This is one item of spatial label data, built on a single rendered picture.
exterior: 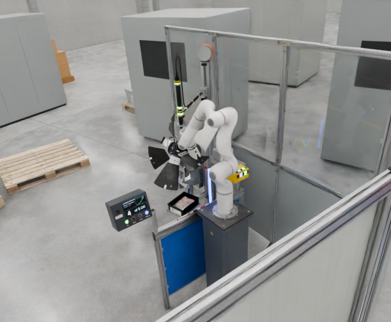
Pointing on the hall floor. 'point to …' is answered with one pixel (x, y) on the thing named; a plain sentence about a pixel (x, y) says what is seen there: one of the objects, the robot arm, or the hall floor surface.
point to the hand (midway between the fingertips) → (197, 161)
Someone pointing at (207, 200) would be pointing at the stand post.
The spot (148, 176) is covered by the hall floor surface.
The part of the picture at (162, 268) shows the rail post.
